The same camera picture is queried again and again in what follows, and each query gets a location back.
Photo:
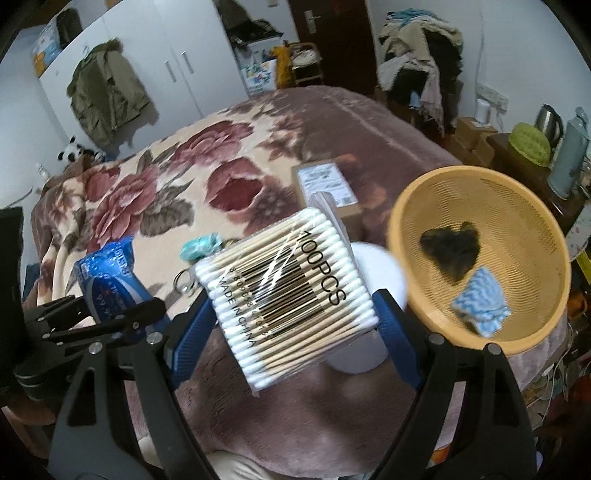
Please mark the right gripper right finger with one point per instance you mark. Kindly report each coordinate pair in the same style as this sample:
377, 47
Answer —
493, 437

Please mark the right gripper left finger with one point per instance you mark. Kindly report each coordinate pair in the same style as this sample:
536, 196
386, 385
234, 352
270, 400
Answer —
94, 436

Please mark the blue wet wipes pack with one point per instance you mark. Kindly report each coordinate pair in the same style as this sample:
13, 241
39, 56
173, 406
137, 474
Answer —
107, 281

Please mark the teal surgical face mask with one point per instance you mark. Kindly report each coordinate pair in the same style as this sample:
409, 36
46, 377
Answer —
200, 247

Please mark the blue white striped cloth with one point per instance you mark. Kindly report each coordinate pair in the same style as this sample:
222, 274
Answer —
482, 303

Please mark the cotton swabs pack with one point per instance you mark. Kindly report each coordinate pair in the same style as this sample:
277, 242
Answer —
288, 296

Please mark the dark fuzzy cloth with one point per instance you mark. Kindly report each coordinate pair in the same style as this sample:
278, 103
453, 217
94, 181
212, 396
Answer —
455, 252

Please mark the panda plush toy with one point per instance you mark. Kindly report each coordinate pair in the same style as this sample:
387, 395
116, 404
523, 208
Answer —
73, 151

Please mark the orange plastic basket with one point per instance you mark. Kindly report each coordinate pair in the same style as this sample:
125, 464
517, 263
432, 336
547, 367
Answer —
521, 244

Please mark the brown cardboard box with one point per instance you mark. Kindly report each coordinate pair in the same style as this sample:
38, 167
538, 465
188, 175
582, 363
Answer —
326, 177

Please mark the olive green jacket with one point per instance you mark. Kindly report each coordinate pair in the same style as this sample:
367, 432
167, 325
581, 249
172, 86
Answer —
105, 93

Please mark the grey green thermos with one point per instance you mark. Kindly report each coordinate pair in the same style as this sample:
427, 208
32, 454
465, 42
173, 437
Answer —
569, 160

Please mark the wooden side table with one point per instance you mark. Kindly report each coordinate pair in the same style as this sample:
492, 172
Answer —
509, 162

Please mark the printed shopping bag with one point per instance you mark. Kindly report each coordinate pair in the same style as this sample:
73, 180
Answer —
259, 78

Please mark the green mesh food cover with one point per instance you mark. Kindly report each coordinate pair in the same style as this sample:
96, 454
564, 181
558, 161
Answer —
531, 143

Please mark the white wardrobe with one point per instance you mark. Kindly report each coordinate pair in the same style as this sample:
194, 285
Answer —
178, 50

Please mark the steel electric kettle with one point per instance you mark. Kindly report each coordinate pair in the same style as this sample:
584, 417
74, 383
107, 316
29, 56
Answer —
549, 122

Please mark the white power strip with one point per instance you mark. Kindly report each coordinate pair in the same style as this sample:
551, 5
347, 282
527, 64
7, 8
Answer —
494, 97

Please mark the dark wooden door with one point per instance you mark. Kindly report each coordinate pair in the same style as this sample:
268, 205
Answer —
341, 31

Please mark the pile of clothes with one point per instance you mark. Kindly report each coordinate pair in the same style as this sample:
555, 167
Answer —
422, 63

